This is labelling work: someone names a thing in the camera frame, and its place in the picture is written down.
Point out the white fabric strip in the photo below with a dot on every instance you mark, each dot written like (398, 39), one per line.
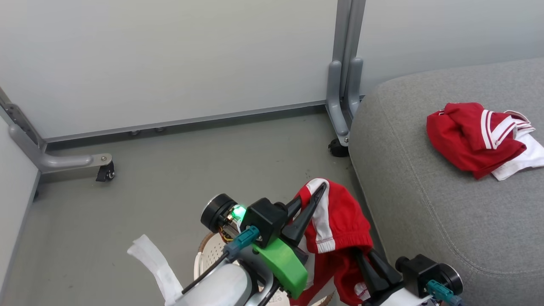
(155, 263)

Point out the white partition panel grey frame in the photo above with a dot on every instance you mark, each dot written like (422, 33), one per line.
(170, 63)
(446, 34)

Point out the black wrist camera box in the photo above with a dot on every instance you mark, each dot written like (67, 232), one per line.
(263, 219)
(418, 272)

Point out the grey partition foot with caster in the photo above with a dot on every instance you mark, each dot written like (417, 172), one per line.
(12, 178)

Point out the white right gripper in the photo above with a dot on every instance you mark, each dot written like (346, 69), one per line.
(403, 299)

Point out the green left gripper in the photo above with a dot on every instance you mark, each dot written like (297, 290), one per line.
(282, 265)

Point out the grey fabric sofa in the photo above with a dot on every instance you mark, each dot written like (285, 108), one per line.
(446, 221)

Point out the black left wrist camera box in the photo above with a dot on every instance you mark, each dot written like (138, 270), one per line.
(263, 219)

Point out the black caster wheel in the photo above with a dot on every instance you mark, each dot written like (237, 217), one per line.
(338, 148)
(105, 172)

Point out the red shorts white side stripe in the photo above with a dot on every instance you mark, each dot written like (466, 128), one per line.
(344, 225)

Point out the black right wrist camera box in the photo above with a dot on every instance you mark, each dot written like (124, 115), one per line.
(418, 272)

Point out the perforated laundry basket brown rim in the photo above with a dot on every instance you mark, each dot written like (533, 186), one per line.
(211, 250)

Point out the red numbered sports jersey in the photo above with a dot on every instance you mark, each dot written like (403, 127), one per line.
(463, 136)

